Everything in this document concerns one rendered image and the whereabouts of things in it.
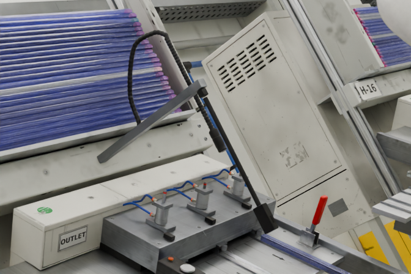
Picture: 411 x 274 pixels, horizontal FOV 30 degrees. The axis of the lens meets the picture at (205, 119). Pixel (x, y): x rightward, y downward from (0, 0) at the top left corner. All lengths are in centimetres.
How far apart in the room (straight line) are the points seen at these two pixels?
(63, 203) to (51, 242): 8
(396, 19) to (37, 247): 66
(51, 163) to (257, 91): 120
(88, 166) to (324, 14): 121
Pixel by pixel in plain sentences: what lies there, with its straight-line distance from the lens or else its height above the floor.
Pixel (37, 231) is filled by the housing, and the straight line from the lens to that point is 127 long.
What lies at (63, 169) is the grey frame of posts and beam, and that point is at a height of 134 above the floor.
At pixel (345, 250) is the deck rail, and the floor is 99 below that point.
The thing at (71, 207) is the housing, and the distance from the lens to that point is 133.
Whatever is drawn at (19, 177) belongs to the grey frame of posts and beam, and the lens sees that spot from 134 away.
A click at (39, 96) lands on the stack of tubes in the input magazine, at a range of 141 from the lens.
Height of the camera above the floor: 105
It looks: 11 degrees up
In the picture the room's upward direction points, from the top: 27 degrees counter-clockwise
